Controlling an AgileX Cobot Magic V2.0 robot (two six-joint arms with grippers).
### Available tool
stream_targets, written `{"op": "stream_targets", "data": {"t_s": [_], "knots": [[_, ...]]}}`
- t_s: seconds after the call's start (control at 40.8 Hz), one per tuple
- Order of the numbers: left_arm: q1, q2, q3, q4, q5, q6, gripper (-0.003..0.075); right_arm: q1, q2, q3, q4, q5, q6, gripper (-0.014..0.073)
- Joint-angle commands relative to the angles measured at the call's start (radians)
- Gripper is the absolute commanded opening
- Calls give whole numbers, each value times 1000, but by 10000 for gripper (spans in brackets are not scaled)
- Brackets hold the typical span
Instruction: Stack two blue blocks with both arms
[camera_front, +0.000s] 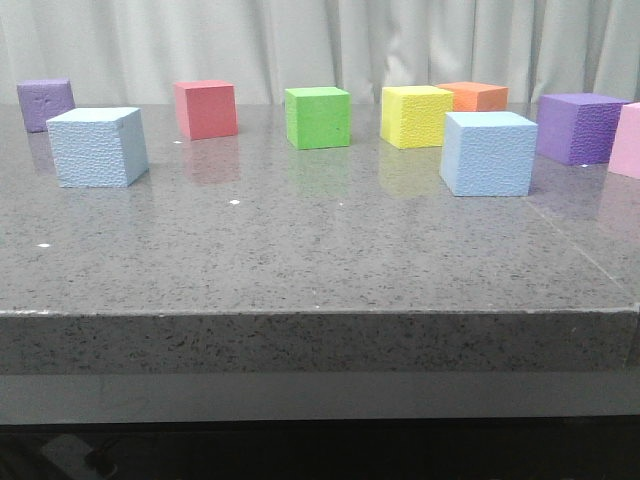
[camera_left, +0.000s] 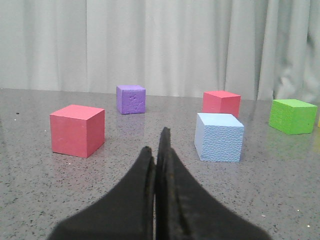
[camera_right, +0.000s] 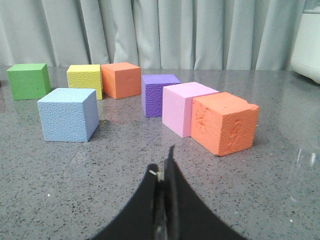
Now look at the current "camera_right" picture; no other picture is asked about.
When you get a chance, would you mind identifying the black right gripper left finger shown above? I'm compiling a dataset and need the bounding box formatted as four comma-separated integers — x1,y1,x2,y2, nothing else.
93,164,158,240

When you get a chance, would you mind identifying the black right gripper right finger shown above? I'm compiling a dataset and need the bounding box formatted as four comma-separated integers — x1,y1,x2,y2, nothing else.
164,145,245,240

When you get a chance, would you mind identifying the light blue foam cube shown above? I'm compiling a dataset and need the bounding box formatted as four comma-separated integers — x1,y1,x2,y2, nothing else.
37,88,100,142

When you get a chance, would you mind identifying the damaged orange foam cube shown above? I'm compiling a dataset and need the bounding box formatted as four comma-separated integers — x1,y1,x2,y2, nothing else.
190,92,260,157

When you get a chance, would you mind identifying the pink foam cube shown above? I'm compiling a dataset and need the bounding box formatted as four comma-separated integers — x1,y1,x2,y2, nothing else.
162,82,219,138

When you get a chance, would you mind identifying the dark purple foam cube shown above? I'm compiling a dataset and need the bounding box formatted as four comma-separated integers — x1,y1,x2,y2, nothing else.
141,74,181,118

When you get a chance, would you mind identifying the yellow foam cube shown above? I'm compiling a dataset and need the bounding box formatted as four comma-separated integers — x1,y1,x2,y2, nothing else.
66,64,103,100

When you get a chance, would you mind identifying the green foam cube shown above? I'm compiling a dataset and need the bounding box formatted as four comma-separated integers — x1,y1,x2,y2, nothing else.
6,63,52,101

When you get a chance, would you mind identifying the grey curtain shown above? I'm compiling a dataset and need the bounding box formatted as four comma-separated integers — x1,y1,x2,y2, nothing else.
0,0,305,70

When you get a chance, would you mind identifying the white appliance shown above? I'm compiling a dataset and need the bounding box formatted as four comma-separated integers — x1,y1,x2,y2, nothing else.
290,0,320,84

